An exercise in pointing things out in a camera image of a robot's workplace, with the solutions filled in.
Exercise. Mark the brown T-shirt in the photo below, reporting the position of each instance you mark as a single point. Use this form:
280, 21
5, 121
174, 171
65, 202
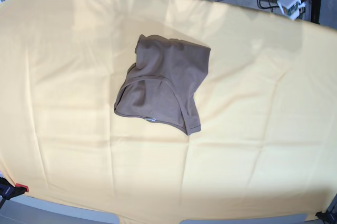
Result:
160, 86

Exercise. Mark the yellow tablecloth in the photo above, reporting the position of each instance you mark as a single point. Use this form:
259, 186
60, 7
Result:
267, 145

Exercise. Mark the red black clamp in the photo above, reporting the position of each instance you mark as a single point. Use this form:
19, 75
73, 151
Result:
8, 191

